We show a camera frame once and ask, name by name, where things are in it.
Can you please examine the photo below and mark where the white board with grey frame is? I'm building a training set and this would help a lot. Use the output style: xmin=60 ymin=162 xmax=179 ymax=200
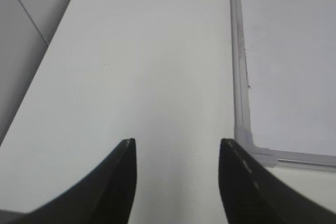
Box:
xmin=230 ymin=0 xmax=335 ymax=171

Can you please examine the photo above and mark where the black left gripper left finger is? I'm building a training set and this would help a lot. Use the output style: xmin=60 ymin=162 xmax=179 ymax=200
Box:
xmin=15 ymin=138 xmax=137 ymax=223

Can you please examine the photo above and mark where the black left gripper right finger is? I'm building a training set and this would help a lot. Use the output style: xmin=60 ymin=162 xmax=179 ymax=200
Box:
xmin=218 ymin=138 xmax=335 ymax=223

